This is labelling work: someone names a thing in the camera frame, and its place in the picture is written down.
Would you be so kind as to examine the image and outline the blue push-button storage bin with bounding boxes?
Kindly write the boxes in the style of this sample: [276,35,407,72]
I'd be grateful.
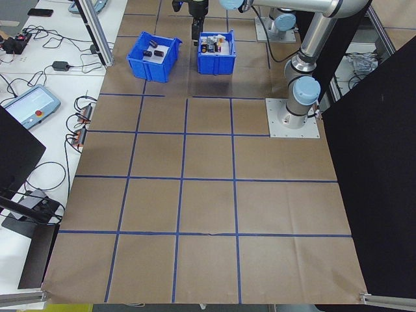
[197,29,237,76]

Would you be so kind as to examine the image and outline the blue capacitor storage bin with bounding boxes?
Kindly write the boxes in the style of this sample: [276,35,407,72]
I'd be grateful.
[125,31,183,83]

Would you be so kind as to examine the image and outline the dark grey device box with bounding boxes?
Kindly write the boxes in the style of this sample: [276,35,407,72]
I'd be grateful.
[19,189,50,211]

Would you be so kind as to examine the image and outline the orange black usb hub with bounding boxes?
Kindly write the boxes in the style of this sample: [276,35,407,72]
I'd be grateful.
[69,127,88,151]
[75,102,96,125]

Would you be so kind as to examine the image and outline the black power adapter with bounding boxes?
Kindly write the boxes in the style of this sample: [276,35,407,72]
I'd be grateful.
[52,60,72,73]

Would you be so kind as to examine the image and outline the black smartphone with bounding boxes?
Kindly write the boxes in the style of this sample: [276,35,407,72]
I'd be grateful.
[27,8,54,18]

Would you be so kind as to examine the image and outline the teal grey teach pendant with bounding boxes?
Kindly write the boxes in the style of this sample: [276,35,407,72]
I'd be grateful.
[0,83,62,131]

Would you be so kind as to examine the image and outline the red black electronics device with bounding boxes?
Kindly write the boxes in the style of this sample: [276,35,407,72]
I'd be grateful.
[2,27,33,55]

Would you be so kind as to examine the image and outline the black monitor panel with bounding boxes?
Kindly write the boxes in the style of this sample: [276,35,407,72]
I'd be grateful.
[0,104,47,196]

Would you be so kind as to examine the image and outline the black flat plate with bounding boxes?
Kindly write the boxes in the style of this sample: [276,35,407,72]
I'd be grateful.
[17,223,60,291]

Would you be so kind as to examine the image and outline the silver aluminium bar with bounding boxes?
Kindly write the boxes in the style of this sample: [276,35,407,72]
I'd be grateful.
[0,290,50,306]
[358,291,416,307]

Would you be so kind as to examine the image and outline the white square base plate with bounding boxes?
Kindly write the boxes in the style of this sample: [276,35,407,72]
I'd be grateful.
[254,15,298,42]
[265,97,322,140]

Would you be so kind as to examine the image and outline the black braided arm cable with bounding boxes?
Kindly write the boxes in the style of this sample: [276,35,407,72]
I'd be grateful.
[251,5,297,64]

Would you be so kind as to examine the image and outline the tall silver aluminium post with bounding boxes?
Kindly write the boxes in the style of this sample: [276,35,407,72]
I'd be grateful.
[73,0,115,68]

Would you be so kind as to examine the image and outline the silver metal frame bars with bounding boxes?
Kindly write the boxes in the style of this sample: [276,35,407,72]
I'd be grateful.
[328,5,397,107]

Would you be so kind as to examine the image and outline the black frame cover cloth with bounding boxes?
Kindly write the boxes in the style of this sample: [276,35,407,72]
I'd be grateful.
[320,0,416,312]

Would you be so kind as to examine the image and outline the black camera stand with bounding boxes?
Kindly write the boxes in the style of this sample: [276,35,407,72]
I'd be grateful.
[0,189,66,230]

